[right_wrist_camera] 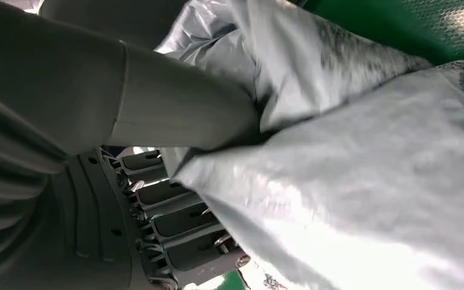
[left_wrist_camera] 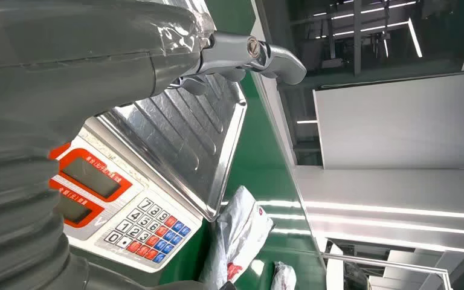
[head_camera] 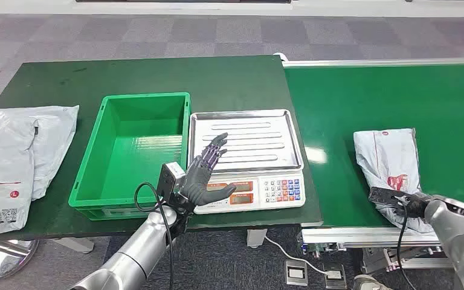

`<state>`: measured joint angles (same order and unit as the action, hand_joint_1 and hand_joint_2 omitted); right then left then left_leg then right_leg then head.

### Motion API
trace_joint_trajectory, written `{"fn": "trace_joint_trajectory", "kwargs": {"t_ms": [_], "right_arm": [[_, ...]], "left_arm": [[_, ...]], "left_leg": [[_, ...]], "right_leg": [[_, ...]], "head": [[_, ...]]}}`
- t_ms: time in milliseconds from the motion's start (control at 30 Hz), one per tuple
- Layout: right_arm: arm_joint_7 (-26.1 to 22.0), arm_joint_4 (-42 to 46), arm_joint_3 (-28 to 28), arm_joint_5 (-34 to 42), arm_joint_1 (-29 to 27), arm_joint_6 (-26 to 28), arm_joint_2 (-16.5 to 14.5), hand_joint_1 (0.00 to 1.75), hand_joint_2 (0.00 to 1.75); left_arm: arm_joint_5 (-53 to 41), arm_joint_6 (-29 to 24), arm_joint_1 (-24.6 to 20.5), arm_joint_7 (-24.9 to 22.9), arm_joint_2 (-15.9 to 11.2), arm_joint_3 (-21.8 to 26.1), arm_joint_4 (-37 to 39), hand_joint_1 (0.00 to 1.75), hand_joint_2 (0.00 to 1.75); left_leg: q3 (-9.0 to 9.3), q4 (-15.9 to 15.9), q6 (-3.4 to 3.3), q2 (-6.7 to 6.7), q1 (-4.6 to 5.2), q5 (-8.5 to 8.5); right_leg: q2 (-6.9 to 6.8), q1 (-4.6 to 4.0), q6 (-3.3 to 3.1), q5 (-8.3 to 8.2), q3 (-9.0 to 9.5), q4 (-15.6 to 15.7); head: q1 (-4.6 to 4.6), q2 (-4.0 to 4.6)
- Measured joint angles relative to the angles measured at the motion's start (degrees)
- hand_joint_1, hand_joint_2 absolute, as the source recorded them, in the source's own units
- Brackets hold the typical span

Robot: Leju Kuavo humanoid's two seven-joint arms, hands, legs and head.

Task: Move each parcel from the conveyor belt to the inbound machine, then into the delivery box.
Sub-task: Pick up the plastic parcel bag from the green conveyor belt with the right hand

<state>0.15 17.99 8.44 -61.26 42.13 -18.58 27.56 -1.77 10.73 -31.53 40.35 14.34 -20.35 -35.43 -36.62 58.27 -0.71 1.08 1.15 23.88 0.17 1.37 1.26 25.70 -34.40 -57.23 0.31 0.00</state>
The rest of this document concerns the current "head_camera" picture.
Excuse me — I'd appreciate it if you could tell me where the silver floor outlet with plug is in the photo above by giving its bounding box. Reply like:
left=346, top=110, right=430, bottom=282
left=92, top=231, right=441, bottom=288
left=321, top=262, right=347, bottom=290

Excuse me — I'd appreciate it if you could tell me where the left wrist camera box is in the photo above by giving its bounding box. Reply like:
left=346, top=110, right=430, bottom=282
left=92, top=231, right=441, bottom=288
left=156, top=161, right=187, bottom=203

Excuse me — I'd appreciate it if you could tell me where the green plastic crate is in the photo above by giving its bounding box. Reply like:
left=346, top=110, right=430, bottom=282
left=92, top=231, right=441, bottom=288
left=68, top=92, right=192, bottom=222

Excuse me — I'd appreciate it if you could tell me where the beige shoe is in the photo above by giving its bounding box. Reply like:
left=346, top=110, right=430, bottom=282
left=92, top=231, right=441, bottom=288
left=353, top=274, right=385, bottom=290

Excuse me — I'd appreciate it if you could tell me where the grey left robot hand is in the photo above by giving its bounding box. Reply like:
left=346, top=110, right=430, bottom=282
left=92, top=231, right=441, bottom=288
left=178, top=133, right=237, bottom=210

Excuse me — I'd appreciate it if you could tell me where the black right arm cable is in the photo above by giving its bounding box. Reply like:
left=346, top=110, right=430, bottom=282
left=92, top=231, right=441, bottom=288
left=396, top=202, right=411, bottom=290

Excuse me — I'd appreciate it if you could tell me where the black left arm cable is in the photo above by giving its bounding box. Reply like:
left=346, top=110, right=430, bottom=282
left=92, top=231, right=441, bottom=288
left=134, top=182, right=176, bottom=290

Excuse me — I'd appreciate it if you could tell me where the white cable on floor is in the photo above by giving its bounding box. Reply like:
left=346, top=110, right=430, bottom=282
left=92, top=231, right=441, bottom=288
left=263, top=236, right=329, bottom=277

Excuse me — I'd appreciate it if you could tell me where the plain grey parcel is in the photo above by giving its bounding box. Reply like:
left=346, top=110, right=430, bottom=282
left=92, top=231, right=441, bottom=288
left=0, top=105, right=80, bottom=202

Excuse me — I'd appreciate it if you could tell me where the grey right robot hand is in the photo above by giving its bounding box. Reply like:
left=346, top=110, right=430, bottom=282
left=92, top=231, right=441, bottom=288
left=401, top=192, right=432, bottom=219

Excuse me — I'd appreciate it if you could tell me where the white scale with steel tray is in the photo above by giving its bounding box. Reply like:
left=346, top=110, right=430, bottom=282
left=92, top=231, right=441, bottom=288
left=187, top=109, right=307, bottom=215

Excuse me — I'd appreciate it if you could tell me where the round chrome base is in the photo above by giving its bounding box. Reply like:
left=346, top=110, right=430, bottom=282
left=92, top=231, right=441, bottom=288
left=0, top=239, right=40, bottom=281

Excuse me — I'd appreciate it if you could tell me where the white table foot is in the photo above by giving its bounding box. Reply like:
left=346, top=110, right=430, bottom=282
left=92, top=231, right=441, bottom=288
left=51, top=237, right=95, bottom=255

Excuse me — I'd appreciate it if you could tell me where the grey parcel with QR code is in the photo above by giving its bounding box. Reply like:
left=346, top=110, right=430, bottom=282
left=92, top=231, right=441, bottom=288
left=0, top=110, right=39, bottom=239

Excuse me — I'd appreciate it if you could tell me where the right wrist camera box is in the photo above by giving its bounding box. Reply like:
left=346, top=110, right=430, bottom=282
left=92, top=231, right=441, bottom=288
left=368, top=186, right=409, bottom=211

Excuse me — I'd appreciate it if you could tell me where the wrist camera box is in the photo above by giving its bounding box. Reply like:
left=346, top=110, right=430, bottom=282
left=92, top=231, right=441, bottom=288
left=368, top=186, right=409, bottom=211
left=156, top=161, right=187, bottom=203

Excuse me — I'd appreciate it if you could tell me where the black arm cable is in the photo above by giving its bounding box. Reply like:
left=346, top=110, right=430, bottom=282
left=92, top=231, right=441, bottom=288
left=396, top=202, right=411, bottom=290
left=134, top=182, right=176, bottom=290

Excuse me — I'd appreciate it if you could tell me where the white table leg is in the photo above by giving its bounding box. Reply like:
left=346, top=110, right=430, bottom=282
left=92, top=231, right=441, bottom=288
left=246, top=228, right=268, bottom=249

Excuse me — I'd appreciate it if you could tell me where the green conveyor belt, aluminium frame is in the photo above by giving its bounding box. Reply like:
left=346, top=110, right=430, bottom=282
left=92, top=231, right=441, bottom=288
left=274, top=52, right=464, bottom=275

